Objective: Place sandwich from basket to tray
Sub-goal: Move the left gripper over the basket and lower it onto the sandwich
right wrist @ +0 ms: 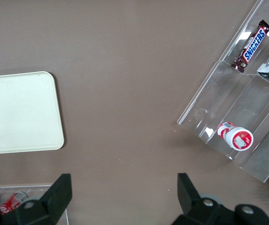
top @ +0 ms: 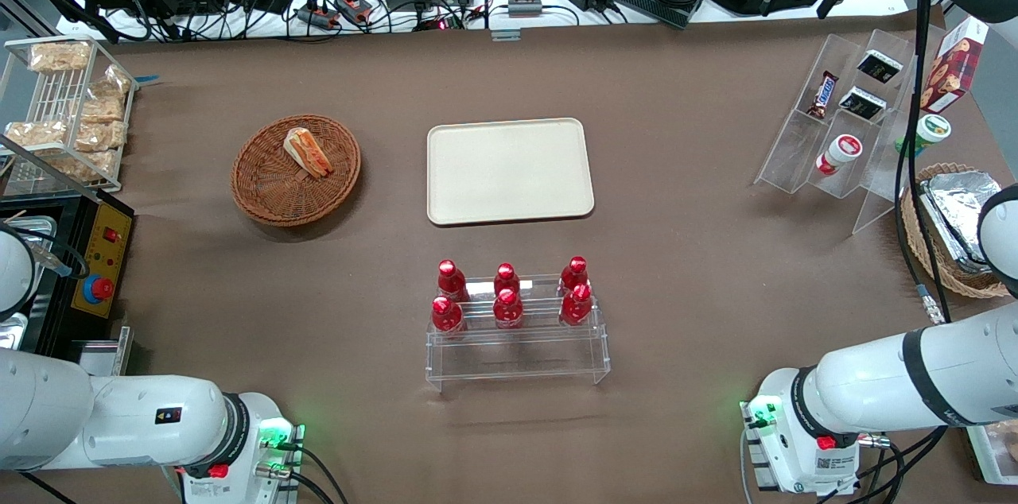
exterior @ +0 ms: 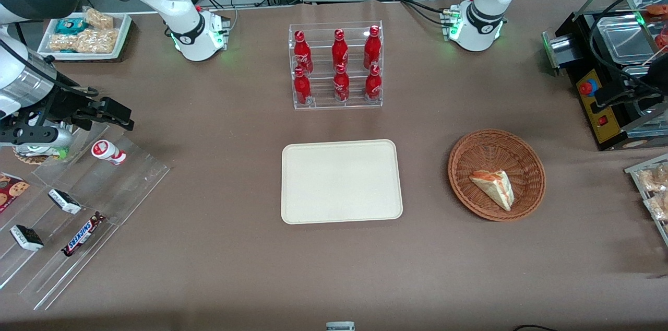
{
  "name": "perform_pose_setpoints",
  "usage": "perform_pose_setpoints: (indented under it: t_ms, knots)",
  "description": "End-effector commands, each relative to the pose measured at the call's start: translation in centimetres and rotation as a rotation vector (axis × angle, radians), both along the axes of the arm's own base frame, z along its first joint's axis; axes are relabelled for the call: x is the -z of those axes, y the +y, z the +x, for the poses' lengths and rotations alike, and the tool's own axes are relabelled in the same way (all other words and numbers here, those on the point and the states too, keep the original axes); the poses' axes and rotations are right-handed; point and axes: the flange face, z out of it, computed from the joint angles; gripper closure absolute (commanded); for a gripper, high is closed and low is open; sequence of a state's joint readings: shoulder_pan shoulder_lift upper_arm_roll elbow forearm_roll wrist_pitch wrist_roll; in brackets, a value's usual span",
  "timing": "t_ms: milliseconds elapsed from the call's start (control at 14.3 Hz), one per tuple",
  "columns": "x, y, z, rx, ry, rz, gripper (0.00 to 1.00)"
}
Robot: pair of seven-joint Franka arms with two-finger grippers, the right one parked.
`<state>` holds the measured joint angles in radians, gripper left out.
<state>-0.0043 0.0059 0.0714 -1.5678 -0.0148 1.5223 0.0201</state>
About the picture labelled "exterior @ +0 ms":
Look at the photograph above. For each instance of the clear bag of puffed snacks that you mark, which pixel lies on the clear bag of puffed snacks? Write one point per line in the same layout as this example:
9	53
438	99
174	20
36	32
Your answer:
99	41
62	43
99	19

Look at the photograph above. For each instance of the red cookie packet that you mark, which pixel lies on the red cookie packet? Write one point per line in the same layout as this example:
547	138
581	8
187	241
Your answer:
10	192

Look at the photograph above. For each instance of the black white candy bar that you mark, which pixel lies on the black white candy bar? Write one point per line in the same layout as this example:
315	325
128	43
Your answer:
26	238
65	201

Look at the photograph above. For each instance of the wrapped triangular sandwich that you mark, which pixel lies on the wrapped triangular sandwich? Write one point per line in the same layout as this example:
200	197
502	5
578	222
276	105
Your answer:
496	187

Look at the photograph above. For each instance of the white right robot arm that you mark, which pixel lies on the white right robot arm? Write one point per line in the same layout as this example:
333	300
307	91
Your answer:
180	2

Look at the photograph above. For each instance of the small grey white device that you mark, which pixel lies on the small grey white device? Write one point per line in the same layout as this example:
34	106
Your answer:
340	327

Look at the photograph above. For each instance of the brown round wicker basket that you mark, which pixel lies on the brown round wicker basket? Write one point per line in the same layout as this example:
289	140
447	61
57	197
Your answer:
490	145

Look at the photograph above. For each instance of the clear plastic food container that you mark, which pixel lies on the clear plastic food container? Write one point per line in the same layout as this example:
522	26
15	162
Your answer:
626	38

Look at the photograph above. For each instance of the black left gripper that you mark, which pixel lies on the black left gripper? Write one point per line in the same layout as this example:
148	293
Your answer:
658	76

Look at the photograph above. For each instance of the clear acrylic bottle rack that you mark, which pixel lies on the clear acrylic bottle rack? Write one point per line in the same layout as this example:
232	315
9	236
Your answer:
321	104

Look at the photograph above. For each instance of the clear bag of rice snacks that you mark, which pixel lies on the clear bag of rice snacks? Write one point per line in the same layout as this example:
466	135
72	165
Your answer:
655	178
658	205

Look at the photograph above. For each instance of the teal snack packet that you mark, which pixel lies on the teal snack packet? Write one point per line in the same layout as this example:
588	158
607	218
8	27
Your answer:
70	25

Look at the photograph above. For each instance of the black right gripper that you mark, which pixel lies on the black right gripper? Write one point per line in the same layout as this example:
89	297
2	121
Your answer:
63	103

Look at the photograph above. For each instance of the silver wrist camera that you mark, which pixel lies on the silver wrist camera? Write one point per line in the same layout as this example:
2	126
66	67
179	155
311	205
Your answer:
49	139

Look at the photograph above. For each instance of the cream rectangular serving tray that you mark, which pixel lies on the cream rectangular serving tray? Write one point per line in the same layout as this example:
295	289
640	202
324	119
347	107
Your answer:
342	182

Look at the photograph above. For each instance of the clear acrylic stepped shelf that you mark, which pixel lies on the clear acrylic stepped shelf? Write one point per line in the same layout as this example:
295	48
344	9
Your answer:
130	185

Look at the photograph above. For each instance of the orange food item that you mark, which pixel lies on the orange food item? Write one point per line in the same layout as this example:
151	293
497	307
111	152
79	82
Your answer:
657	8

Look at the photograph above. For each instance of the red cola bottle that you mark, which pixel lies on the red cola bottle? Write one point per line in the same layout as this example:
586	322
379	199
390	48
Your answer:
301	88
340	51
301	54
372	49
341	85
372	84

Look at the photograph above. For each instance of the brown Snickers bar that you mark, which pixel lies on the brown Snickers bar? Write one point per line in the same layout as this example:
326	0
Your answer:
83	234

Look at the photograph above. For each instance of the round cup with green print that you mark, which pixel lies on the round cup with green print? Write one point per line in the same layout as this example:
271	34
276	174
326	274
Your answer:
34	157

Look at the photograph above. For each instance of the white snack tray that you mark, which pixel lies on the white snack tray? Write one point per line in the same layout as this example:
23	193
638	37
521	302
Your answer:
122	25

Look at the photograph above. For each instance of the white red yogurt bottle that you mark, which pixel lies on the white red yogurt bottle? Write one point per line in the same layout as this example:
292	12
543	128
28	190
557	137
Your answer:
108	152

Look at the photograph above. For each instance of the black yellow sealing machine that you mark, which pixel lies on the black yellow sealing machine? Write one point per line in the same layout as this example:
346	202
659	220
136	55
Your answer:
600	111

